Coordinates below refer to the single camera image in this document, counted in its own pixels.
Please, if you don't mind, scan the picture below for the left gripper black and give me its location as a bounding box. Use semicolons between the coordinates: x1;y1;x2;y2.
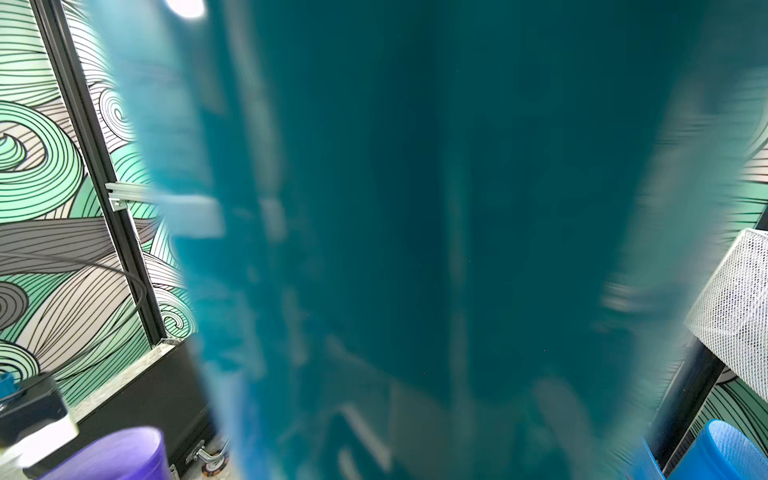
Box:
1;372;79;474

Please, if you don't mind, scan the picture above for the purple rain boot back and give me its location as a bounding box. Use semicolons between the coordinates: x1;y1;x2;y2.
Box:
42;426;173;480

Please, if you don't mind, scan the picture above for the dark teal boot back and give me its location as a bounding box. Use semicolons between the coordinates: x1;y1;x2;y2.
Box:
88;1;767;479

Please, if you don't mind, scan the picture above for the blue rain boot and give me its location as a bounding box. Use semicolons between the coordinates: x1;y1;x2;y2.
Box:
625;420;767;480

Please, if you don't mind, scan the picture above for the aluminium rail back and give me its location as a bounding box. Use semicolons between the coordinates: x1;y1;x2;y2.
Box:
105;182;155;212

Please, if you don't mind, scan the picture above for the white mesh wire basket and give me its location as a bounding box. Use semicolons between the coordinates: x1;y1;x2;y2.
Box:
685;229;767;399

